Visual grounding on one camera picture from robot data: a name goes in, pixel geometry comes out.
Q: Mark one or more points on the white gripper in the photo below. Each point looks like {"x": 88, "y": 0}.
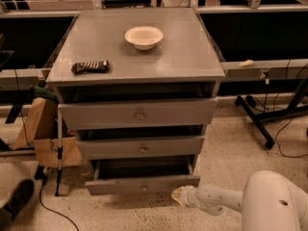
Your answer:
{"x": 188, "y": 195}

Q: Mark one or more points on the grey bottom drawer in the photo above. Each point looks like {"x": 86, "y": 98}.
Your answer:
{"x": 142, "y": 175}

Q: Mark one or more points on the grey drawer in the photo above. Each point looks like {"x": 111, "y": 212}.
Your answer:
{"x": 131, "y": 114}
{"x": 142, "y": 175}
{"x": 140, "y": 147}

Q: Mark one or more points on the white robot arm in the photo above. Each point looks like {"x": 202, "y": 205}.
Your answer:
{"x": 269, "y": 202}

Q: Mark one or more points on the grey middle drawer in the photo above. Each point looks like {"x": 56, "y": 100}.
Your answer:
{"x": 140, "y": 147}

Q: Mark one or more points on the grey top drawer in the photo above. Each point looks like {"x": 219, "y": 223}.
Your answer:
{"x": 131, "y": 114}

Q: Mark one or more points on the grey wooden drawer cabinet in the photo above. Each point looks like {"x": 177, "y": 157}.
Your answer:
{"x": 183, "y": 65}

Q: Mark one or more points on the grey black tripod pole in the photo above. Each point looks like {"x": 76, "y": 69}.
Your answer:
{"x": 60, "y": 152}

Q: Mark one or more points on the yellow foam scrap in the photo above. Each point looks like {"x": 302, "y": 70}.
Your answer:
{"x": 246, "y": 63}

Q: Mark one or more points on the black metal stand base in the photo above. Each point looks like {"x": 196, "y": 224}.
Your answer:
{"x": 292, "y": 110}

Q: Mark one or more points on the dark striped snack bag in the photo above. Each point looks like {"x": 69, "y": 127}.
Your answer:
{"x": 90, "y": 67}

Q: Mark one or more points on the brown paper bag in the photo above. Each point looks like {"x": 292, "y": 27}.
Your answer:
{"x": 40, "y": 131}

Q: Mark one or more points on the black shoe left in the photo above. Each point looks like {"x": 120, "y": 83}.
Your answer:
{"x": 18, "y": 200}

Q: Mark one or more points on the white bowl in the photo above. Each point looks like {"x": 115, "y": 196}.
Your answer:
{"x": 144, "y": 37}

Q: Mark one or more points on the grey rail right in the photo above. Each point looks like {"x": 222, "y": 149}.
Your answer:
{"x": 262, "y": 70}

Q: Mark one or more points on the grey rail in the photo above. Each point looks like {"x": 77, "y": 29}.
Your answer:
{"x": 262, "y": 70}
{"x": 22, "y": 79}

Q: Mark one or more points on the grey rail left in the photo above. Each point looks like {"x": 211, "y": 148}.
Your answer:
{"x": 22, "y": 79}

